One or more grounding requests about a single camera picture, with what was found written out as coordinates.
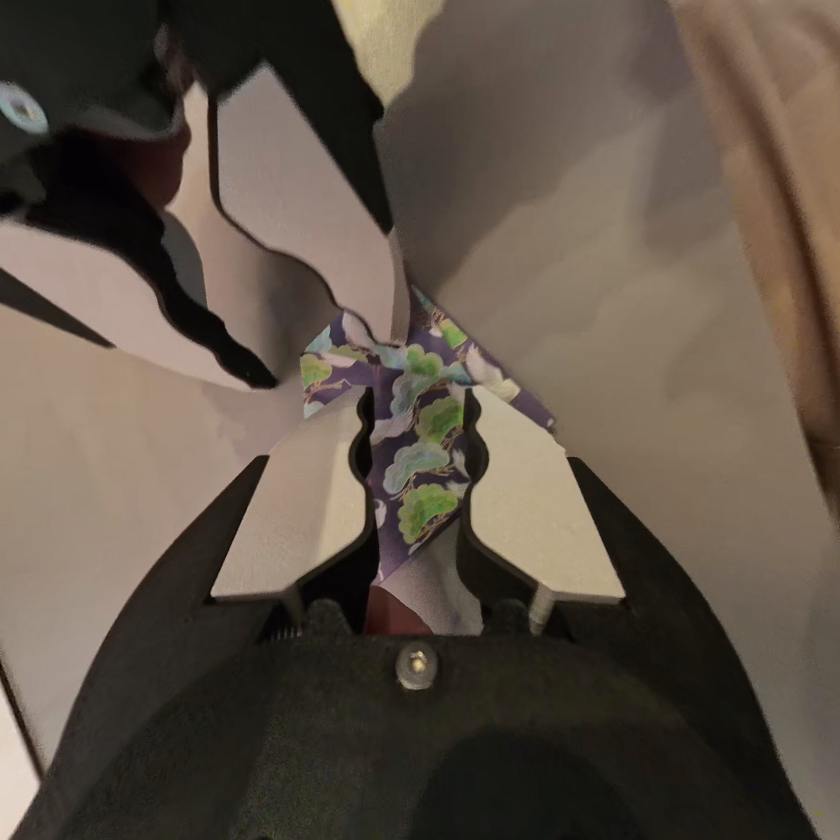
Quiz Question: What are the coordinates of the beige cloth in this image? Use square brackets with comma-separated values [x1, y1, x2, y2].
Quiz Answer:
[669, 0, 840, 526]

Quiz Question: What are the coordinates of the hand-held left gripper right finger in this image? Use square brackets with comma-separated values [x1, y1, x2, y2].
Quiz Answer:
[456, 387, 626, 636]

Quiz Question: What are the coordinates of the purple crane patterned origami paper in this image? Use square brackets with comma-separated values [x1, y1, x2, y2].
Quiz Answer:
[300, 285, 557, 636]

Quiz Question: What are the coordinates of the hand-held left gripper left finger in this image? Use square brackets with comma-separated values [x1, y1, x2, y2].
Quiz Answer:
[210, 386, 383, 631]

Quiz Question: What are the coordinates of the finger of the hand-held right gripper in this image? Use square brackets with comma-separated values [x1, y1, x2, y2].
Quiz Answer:
[0, 147, 278, 392]
[207, 62, 412, 347]

